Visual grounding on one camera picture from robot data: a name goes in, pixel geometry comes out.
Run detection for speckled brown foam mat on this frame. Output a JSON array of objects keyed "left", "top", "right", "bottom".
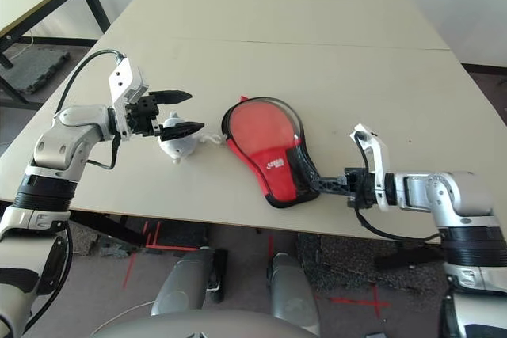
[
  {"left": 296, "top": 232, "right": 449, "bottom": 296},
  {"left": 68, "top": 220, "right": 101, "bottom": 256}
]

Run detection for black left camera cable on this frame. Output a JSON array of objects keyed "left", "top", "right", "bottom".
[{"left": 55, "top": 49, "right": 122, "bottom": 116}]

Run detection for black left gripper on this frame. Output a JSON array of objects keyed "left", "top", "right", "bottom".
[{"left": 126, "top": 89, "right": 206, "bottom": 142}]

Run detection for grey robot torso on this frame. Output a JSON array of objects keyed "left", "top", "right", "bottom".
[{"left": 90, "top": 309, "right": 318, "bottom": 338}]

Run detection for dark foam floor mat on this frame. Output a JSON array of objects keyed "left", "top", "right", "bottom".
[{"left": 0, "top": 46, "right": 72, "bottom": 96}]

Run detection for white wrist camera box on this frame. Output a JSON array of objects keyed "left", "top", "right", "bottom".
[
  {"left": 107, "top": 53, "right": 150, "bottom": 142},
  {"left": 349, "top": 123, "right": 394, "bottom": 213}
]

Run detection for red tape floor lines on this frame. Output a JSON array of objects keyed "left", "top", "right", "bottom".
[{"left": 122, "top": 220, "right": 200, "bottom": 291}]

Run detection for grey robot right leg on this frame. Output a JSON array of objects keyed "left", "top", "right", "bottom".
[{"left": 266, "top": 252, "right": 322, "bottom": 336}]

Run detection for white wall cable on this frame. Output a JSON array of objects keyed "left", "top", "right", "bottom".
[{"left": 14, "top": 34, "right": 37, "bottom": 59}]

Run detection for black left wrist loop cable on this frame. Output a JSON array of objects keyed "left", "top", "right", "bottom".
[{"left": 86, "top": 134, "right": 122, "bottom": 171}]

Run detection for red tape floor cross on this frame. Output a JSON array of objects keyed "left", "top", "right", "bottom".
[{"left": 328, "top": 282, "right": 392, "bottom": 320}]

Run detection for black table underframe beam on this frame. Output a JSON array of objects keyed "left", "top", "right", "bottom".
[{"left": 0, "top": 199, "right": 148, "bottom": 247}]

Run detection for white floor cable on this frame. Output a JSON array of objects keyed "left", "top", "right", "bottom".
[{"left": 90, "top": 299, "right": 156, "bottom": 336}]

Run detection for grey robot leg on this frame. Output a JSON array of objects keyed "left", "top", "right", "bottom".
[
  {"left": 150, "top": 246, "right": 229, "bottom": 317},
  {"left": 266, "top": 252, "right": 322, "bottom": 336}
]

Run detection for grey robot left leg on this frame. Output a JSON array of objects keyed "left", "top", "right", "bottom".
[{"left": 150, "top": 246, "right": 229, "bottom": 317}]

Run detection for red black paddle case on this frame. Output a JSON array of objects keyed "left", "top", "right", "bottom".
[{"left": 220, "top": 94, "right": 322, "bottom": 210}]

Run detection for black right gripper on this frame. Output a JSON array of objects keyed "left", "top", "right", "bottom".
[{"left": 313, "top": 167, "right": 378, "bottom": 209}]

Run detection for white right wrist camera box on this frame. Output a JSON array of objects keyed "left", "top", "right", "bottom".
[{"left": 349, "top": 123, "right": 394, "bottom": 213}]

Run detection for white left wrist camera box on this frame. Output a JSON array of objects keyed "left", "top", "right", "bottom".
[{"left": 107, "top": 53, "right": 150, "bottom": 142}]

